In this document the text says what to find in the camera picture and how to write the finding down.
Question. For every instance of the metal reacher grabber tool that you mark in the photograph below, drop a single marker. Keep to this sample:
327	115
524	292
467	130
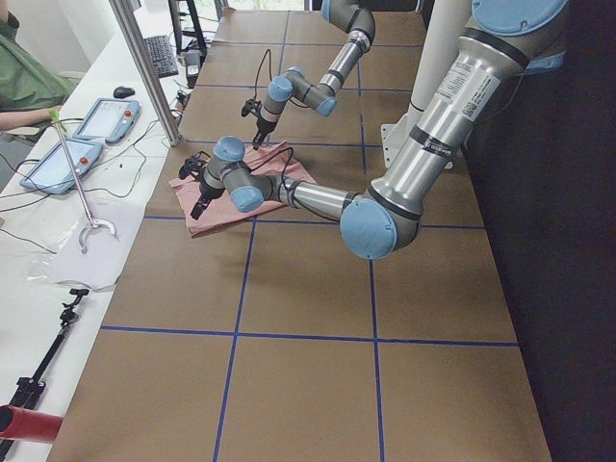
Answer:
93	223

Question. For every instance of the blue teach pendant near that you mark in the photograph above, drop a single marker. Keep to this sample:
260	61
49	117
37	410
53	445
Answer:
52	174

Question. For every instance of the black clamp pole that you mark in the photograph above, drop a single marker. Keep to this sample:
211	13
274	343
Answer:
30	388

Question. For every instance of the blue teach pendant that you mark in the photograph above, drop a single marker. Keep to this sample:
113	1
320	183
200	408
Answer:
109	119
52	174

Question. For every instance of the black keyboard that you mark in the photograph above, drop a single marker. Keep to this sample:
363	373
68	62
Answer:
161	56

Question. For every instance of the white pillar with base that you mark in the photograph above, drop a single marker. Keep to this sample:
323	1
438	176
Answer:
423	96

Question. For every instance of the red cylinder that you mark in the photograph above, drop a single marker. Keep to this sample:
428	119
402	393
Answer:
20	424

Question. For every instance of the aluminium frame post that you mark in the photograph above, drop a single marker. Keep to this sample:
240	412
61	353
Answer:
132	33

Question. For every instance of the black computer mouse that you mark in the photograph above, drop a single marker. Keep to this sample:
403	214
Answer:
123	92

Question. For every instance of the pink Snoopy t-shirt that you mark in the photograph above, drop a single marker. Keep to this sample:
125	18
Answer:
266	160

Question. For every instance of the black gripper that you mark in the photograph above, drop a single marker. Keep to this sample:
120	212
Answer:
262	128
205	192

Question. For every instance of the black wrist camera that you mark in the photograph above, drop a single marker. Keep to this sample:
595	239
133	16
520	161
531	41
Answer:
251	106
195	166

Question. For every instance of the blue teach pendant far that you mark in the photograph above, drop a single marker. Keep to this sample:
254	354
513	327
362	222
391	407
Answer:
109	119

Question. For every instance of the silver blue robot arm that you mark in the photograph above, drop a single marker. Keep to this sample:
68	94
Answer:
319	94
471	48

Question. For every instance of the person in green shirt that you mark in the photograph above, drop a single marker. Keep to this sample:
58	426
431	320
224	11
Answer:
29	91

